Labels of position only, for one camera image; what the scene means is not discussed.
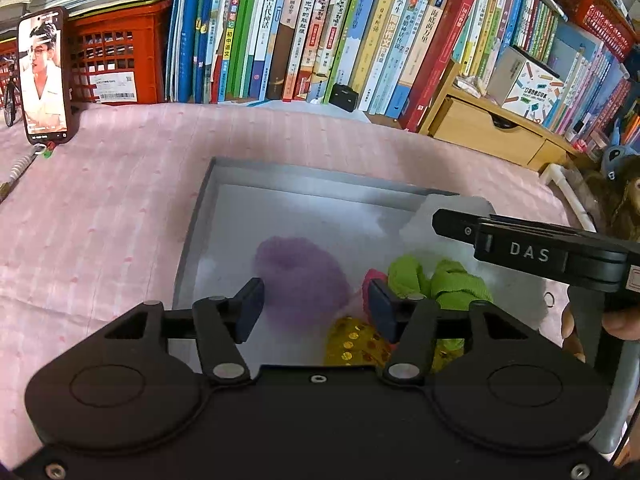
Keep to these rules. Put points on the row of upright books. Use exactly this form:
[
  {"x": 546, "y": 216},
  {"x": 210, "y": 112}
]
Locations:
[{"x": 300, "y": 20}]

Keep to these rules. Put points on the pink tablecloth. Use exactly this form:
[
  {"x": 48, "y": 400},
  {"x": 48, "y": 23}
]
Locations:
[{"x": 125, "y": 210}]

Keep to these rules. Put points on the person's right hand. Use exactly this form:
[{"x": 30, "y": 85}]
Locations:
[{"x": 622, "y": 322}]

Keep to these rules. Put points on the blue plush toy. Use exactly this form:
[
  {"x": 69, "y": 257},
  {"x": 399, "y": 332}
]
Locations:
[{"x": 617, "y": 160}]

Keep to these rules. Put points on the white pipe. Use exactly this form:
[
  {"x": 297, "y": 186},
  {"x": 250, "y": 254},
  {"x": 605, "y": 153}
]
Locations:
[{"x": 560, "y": 177}]

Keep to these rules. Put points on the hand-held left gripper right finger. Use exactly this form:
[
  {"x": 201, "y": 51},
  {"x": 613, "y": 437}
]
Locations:
[{"x": 380, "y": 306}]

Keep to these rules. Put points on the white fluffy pom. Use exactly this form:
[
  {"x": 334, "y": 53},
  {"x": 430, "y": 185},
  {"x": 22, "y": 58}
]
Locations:
[{"x": 465, "y": 205}]

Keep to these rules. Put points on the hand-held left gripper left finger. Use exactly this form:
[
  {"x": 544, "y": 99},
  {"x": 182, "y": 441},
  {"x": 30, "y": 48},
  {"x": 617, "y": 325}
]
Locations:
[{"x": 250, "y": 306}]

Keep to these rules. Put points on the wooden drawer organiser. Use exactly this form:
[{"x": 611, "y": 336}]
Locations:
[{"x": 480, "y": 125}]

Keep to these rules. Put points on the yellow sequin bow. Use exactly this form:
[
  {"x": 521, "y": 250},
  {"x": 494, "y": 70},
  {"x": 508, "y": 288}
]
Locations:
[{"x": 350, "y": 340}]

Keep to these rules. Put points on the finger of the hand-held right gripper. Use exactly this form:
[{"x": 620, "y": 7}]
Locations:
[{"x": 455, "y": 225}]

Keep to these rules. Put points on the pink scrunchie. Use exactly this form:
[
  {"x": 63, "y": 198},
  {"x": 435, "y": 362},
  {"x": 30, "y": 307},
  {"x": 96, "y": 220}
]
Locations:
[{"x": 372, "y": 275}]

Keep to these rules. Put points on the red plastic crate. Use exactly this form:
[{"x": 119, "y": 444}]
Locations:
[{"x": 145, "y": 35}]

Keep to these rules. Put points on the miniature bicycle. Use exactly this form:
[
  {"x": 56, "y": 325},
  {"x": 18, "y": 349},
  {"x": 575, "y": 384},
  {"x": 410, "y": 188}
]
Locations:
[{"x": 10, "y": 105}]

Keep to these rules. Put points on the green scrunchie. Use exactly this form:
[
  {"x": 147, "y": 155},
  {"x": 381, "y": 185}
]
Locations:
[{"x": 450, "y": 280}]

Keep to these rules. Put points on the purple fluffy pom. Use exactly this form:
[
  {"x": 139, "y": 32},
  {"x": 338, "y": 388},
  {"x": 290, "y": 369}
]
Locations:
[{"x": 300, "y": 280}]

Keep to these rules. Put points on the white printed card box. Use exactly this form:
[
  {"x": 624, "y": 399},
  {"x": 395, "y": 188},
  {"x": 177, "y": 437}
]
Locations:
[{"x": 535, "y": 95}]

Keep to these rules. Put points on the red mesh basket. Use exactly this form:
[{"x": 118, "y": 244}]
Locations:
[{"x": 600, "y": 20}]

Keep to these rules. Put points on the brown-haired doll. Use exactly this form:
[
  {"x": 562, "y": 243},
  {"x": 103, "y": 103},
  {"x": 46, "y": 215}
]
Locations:
[{"x": 620, "y": 205}]

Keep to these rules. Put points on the grey cardboard box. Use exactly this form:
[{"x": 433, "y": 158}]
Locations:
[{"x": 300, "y": 210}]

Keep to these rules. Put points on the small black case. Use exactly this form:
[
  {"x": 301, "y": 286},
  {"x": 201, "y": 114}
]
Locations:
[{"x": 344, "y": 97}]

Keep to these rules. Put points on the smartphone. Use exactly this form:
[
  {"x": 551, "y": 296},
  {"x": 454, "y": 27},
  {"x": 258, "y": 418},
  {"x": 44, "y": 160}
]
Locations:
[{"x": 45, "y": 75}]

